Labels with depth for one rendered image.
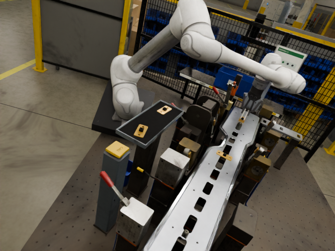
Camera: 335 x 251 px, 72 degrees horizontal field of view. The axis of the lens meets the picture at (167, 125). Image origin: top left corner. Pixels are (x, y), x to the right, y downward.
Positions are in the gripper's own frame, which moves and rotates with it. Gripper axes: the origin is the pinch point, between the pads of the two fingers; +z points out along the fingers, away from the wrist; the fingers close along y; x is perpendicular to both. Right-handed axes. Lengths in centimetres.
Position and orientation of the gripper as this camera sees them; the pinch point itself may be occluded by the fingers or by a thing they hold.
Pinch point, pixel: (244, 114)
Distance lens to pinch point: 163.5
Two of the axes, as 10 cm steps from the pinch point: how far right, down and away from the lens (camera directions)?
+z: -2.4, 8.1, 5.4
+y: 8.6, 4.3, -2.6
